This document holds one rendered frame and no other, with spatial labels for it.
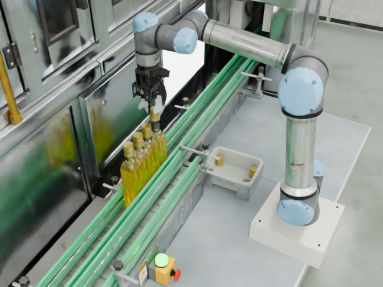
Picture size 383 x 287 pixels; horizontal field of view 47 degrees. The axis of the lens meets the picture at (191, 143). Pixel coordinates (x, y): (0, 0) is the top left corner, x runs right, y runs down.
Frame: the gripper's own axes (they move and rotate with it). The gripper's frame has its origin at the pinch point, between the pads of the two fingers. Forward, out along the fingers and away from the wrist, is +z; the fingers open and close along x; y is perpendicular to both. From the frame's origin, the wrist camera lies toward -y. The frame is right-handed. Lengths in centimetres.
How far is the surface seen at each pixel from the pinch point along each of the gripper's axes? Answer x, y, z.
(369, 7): 41, -370, 93
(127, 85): -12.7, -3.5, -4.8
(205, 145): 15.3, -10.0, 17.8
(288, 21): 21, -95, 1
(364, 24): 40, -372, 113
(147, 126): 0.6, 6.3, 2.5
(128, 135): -12.8, -0.7, 16.1
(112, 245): 5.8, 40.2, 24.8
